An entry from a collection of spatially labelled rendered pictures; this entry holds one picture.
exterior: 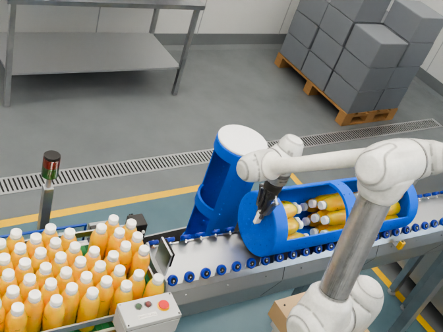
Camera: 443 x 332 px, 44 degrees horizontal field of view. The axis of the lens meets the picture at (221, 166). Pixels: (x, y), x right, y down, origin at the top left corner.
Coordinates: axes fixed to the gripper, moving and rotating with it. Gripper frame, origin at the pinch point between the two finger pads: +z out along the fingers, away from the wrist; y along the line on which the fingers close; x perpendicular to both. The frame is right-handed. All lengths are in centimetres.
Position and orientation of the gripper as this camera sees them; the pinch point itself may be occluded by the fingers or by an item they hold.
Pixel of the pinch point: (258, 217)
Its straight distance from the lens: 232.6
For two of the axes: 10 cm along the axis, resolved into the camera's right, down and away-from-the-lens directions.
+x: 8.5, -0.9, 5.2
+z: -2.8, 7.6, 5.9
